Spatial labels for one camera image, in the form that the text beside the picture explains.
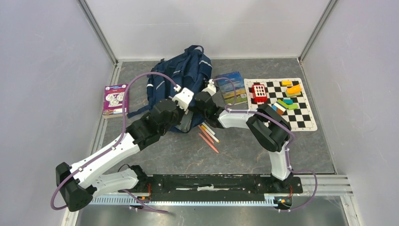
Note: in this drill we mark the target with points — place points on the checkered chessboard mat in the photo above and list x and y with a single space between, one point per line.
301 119

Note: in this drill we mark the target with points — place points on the purple paperback book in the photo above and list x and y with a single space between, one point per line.
113 97

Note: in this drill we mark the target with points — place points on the blue Animal Farm book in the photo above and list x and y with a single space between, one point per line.
232 87

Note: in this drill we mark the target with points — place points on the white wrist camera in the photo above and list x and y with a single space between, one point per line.
183 98
210 88

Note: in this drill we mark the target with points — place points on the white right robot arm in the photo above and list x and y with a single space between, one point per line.
269 128

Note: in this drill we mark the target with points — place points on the blue and white marker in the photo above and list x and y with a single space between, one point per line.
208 128

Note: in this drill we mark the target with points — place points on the yellow flat toy block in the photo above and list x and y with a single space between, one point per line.
287 83

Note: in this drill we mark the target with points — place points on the red window toy block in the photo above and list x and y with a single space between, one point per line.
259 92

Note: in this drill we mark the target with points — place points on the orange curved toy block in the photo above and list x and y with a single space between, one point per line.
294 90

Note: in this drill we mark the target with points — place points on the orange pen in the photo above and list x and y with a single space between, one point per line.
208 142
206 134

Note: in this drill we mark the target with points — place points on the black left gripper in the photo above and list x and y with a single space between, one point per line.
182 113

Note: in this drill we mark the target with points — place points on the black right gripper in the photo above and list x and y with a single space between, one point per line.
195 108

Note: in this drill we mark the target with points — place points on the navy blue student backpack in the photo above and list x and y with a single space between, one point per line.
191 70

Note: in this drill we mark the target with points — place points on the yellow and white marker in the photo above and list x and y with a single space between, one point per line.
210 134

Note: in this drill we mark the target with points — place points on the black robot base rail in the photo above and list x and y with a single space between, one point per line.
214 187

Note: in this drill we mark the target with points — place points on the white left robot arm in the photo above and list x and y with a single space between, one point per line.
75 182

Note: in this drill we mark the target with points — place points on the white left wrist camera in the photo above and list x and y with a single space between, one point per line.
183 98

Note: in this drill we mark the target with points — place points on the pile of coloured toy blocks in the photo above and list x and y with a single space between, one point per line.
282 105

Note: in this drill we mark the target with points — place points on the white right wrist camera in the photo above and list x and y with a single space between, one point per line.
210 88

